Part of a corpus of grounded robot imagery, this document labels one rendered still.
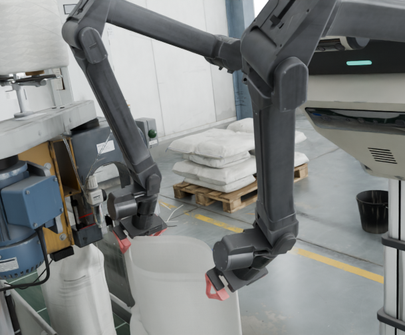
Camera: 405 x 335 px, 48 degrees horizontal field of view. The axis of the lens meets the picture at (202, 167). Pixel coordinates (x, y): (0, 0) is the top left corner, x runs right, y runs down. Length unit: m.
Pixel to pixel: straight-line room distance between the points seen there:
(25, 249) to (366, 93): 0.84
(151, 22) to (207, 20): 5.94
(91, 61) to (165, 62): 5.48
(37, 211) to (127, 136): 0.26
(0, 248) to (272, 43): 0.76
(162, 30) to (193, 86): 5.69
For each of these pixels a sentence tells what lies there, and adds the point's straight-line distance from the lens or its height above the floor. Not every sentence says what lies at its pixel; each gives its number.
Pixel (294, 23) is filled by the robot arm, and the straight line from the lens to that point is 0.56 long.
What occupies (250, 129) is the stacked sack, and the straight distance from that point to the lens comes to 4.67.
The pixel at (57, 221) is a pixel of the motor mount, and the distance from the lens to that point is 1.11.
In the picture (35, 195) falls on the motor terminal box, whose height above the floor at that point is 1.28.
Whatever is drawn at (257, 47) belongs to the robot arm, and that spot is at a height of 1.54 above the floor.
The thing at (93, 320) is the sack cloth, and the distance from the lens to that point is 1.83.
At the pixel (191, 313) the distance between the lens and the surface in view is 1.14.
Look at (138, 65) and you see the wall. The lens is 6.18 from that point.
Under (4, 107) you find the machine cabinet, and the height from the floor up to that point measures 1.19.
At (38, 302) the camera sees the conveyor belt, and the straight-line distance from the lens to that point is 2.50.
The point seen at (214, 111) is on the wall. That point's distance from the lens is 7.01.
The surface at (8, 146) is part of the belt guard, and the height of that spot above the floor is 1.39.
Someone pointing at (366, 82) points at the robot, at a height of 1.42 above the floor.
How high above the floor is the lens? 1.56
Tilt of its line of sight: 16 degrees down
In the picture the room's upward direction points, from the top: 7 degrees counter-clockwise
